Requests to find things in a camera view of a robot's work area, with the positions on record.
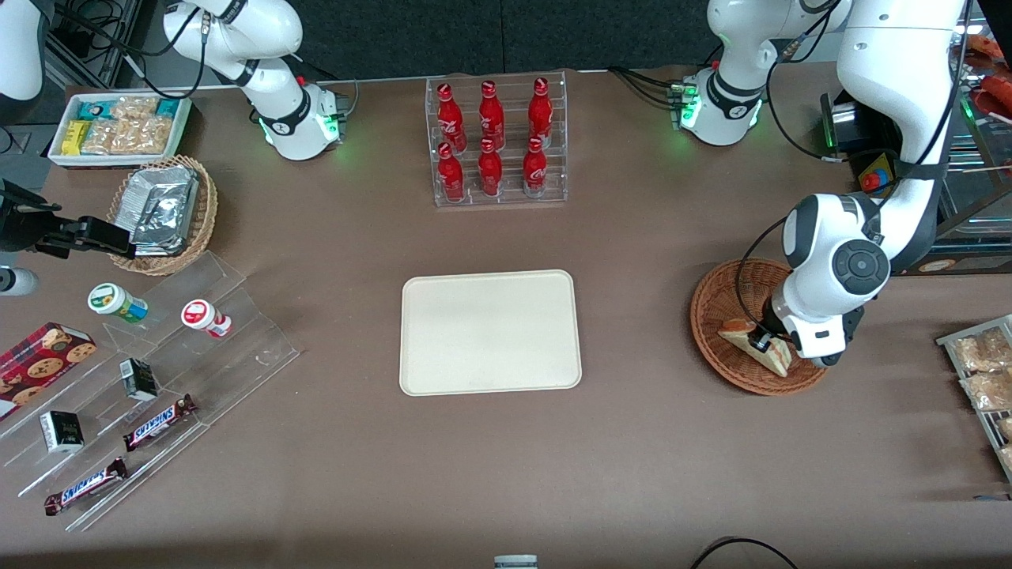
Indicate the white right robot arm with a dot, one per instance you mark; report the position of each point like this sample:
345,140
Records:
277,95

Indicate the yellow snack packet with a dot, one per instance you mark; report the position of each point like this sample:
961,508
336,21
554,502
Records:
75,136

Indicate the light wicker basket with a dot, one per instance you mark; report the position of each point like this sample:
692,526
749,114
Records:
202,213

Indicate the aluminium foil tray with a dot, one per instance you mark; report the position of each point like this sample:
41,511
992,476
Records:
154,175
162,213

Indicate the red cola bottle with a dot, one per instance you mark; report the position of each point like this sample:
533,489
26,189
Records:
535,167
491,114
451,175
449,117
490,170
541,111

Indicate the teal snack packet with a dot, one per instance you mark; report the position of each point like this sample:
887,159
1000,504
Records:
91,111
168,107

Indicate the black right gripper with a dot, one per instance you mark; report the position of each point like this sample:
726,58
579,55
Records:
22,227

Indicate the small black carton box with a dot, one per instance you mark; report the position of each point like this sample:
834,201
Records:
61,431
140,379

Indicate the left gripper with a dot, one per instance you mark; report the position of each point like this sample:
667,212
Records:
763,340

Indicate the clear acrylic stepped shelf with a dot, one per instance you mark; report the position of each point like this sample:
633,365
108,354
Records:
237,348

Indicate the brown wicker basket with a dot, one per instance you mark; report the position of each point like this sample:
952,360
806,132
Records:
719,300

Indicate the clear acrylic bottle rack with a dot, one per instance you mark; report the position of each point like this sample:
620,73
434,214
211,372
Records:
553,190

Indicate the cream plastic tray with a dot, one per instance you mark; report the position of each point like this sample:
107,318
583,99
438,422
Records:
490,332

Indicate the Snickers chocolate bar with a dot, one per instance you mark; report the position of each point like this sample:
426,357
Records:
85,486
160,423

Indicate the clear bag of nuts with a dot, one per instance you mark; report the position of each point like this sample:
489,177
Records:
107,138
152,134
134,107

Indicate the green lid white jar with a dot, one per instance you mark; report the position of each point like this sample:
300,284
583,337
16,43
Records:
115,302

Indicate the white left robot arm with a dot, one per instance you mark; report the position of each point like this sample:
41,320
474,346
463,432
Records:
893,79

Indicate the red lid white jar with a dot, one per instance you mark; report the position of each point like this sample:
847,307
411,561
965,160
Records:
204,318

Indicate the red chocolate chip cookie box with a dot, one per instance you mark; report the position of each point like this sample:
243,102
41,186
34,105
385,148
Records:
39,363

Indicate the white snack tray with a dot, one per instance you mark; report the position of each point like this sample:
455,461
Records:
55,154

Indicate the black appliance yellow panel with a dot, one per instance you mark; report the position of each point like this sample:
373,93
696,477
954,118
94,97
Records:
850,126

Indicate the small grey object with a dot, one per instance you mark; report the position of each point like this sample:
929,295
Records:
515,563

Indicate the clear bag of snacks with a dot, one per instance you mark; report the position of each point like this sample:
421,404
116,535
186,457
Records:
1006,428
988,390
1007,457
976,352

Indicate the triangle sandwich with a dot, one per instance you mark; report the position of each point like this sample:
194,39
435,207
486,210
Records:
735,332

